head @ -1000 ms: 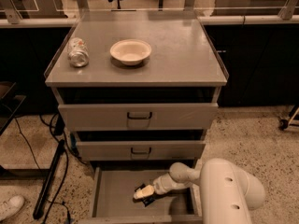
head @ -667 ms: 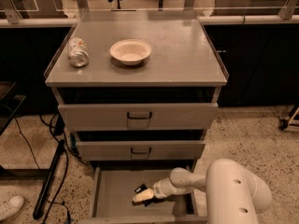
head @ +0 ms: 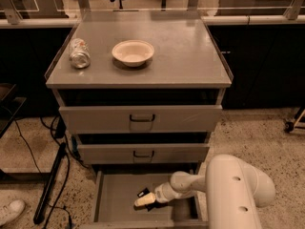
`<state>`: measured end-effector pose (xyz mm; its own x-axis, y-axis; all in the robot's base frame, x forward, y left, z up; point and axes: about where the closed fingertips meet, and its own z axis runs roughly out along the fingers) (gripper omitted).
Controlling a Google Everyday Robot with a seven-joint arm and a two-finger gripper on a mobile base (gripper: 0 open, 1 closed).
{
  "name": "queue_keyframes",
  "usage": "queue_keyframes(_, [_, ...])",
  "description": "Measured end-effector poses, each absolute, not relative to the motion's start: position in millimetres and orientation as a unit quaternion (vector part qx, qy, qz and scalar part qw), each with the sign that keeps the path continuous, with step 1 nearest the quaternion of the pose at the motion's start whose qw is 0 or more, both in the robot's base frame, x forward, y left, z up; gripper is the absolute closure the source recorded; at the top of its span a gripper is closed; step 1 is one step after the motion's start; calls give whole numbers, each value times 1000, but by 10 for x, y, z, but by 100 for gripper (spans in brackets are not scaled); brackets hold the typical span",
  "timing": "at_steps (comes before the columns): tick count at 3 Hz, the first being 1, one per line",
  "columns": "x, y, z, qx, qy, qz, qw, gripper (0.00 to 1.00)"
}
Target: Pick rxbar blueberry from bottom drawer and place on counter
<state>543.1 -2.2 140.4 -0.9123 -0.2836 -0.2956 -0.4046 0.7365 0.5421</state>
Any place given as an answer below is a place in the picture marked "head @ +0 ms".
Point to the grey bottom drawer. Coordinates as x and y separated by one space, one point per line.
113 205

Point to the grey drawer cabinet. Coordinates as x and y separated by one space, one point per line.
140 91

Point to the black floor bar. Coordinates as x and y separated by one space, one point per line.
42 205

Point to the grey drawer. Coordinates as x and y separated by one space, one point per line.
113 205
142 153
141 119

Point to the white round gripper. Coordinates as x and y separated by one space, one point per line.
162 194

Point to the grey top drawer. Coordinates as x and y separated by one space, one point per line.
141 119

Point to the white sneaker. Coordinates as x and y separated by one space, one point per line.
12 211

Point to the glass partition railing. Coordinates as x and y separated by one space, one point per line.
226 12

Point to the grey middle drawer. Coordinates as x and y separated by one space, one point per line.
142 153

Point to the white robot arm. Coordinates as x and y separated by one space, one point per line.
234 190

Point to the silver soda can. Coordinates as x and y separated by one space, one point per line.
79 54

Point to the dark blue rxbar wrapper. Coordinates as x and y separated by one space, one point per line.
148 207

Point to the wheeled cart base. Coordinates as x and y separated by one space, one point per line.
295 122

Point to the white ceramic bowl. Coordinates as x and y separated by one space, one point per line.
133 53

